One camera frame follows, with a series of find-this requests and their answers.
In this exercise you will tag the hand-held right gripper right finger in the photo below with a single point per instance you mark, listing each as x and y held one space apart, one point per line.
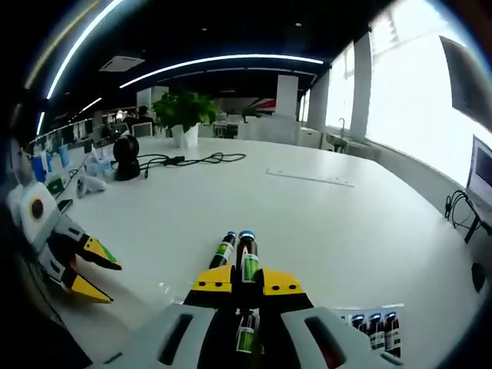
280 326

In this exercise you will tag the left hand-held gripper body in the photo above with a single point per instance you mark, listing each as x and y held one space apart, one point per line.
50 238

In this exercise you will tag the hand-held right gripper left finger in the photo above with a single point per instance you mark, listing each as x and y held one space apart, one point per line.
211 326

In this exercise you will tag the clear plastic box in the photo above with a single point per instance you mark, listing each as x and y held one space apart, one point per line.
338 311

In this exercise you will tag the small green white box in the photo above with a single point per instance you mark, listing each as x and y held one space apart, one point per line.
54 185

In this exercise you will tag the black smartphone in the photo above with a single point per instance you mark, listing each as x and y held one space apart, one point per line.
64 204

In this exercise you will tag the white handheld controller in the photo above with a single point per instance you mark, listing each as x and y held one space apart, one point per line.
90 186

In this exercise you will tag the blue bottle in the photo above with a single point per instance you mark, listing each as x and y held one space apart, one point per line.
40 169

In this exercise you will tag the blue cup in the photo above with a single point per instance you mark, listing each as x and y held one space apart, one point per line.
64 155

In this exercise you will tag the crumpled clear plastic bag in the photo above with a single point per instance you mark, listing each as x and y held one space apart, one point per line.
100 167

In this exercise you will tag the black round device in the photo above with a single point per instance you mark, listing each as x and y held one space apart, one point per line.
127 153

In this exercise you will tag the short ceiling light strip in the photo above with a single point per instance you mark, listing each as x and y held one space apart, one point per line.
41 123
90 105

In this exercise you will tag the white chair back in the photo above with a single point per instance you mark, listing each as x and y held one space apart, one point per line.
142 130

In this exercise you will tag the green potted plant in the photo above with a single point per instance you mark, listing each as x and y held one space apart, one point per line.
184 111

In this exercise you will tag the long ceiling light strip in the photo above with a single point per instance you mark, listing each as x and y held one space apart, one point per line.
64 57
246 57

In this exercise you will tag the ceiling air vent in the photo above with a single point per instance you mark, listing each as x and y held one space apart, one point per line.
122 64

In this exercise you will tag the sink counter with faucet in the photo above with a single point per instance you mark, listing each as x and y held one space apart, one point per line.
353 144

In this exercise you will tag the white office partition desks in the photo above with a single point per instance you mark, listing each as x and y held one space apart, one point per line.
261 128

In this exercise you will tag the black oval object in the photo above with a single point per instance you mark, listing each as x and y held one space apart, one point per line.
478 276

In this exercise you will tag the open laptop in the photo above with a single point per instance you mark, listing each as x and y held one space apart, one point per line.
480 169

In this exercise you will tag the black wall monitor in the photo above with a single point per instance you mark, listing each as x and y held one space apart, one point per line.
469 84

